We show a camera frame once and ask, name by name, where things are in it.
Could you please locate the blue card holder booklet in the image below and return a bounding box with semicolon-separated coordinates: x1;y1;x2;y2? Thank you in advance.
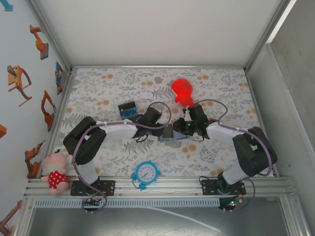
157;130;188;143

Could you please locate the blue plastic card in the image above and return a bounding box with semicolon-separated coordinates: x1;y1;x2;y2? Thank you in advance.
119;107;139;121

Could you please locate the black plastic card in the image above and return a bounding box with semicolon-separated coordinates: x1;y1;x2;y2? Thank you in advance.
118;100;136;112

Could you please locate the floral patterned table mat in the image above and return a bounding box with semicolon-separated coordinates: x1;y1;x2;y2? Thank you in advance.
59;67;276;177

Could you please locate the blue alarm clock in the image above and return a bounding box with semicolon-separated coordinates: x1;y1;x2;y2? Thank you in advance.
130;160;161;192

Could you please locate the thin white tube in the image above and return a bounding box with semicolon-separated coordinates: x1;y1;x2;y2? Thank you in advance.
142;206;221;233

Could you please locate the pink pig plush toy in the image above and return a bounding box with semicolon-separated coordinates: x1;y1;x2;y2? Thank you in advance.
40;151;69;196

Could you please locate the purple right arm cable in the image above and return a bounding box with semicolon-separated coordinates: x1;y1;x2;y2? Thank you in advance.
194;99;274;213

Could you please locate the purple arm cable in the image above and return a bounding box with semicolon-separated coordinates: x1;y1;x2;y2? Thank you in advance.
194;99;274;213
71;102;172;216

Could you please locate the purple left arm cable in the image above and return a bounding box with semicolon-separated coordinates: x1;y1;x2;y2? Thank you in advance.
71;102;172;216

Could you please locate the aluminium frame cross bar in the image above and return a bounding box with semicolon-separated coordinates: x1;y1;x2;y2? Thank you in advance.
71;65;247;72

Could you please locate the aluminium mounting rail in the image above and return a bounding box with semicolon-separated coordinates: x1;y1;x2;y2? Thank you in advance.
24;176;297;197

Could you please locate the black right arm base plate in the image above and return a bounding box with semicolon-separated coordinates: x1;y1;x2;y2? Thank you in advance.
201;178;247;196

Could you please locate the white slotted cable duct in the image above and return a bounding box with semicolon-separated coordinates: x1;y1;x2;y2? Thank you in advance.
33;198;221;208

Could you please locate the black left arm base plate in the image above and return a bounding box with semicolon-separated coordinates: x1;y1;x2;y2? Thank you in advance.
70;180;116;197

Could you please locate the blue and orange wall sticker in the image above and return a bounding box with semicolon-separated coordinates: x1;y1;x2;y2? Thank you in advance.
54;61;64;95

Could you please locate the aluminium frame post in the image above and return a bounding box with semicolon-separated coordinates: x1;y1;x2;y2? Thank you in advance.
27;0;74;74
245;0;297;73

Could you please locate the orange claw gripper wall sticker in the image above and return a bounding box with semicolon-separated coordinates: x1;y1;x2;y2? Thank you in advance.
6;65;32;108

